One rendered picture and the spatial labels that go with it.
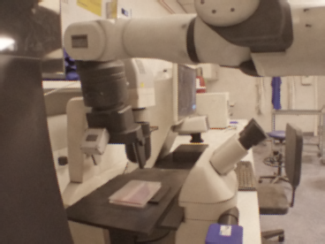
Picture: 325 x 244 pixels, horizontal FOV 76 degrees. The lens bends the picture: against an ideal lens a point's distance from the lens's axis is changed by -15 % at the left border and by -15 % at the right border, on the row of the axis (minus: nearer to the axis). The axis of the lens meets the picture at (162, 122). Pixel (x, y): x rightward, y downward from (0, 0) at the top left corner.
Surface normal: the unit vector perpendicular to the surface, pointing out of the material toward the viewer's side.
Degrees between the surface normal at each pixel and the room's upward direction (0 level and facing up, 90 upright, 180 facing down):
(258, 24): 72
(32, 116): 86
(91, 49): 102
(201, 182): 78
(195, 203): 90
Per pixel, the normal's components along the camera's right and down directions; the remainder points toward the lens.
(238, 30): -0.48, -0.18
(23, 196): 0.94, -0.08
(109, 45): 0.20, 0.49
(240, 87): -0.32, 0.13
